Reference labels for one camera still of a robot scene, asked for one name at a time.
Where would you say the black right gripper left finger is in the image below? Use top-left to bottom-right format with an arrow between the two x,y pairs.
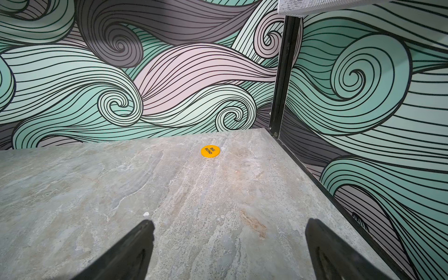
74,220 -> 155,280

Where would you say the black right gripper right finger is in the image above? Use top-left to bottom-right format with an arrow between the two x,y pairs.
305,218 -> 390,280

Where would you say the yellow round token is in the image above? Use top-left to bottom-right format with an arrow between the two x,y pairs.
201,145 -> 221,158

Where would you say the black corner frame post right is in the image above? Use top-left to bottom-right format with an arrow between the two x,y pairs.
269,16 -> 302,138

